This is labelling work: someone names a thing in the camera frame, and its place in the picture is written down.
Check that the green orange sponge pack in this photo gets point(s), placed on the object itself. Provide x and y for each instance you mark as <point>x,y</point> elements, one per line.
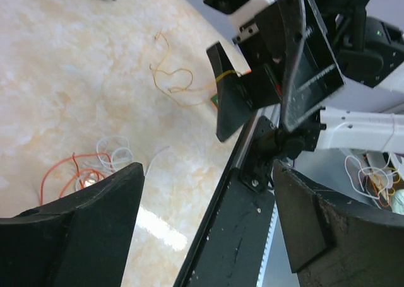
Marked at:
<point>214,100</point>

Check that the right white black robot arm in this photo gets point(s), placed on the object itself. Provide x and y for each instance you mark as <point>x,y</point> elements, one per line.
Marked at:
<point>367,50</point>

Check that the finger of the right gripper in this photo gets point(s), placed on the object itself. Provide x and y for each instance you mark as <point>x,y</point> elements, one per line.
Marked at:
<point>240,96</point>

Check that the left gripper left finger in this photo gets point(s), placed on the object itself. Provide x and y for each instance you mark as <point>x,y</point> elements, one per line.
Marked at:
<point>82,239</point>

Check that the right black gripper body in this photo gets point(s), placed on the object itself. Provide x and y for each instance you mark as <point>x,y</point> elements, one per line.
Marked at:
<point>290,36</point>

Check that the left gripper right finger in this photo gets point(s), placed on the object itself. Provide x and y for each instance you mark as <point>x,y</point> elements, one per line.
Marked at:
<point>334,240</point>

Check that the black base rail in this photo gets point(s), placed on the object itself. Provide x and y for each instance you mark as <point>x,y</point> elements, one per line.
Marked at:
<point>232,244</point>

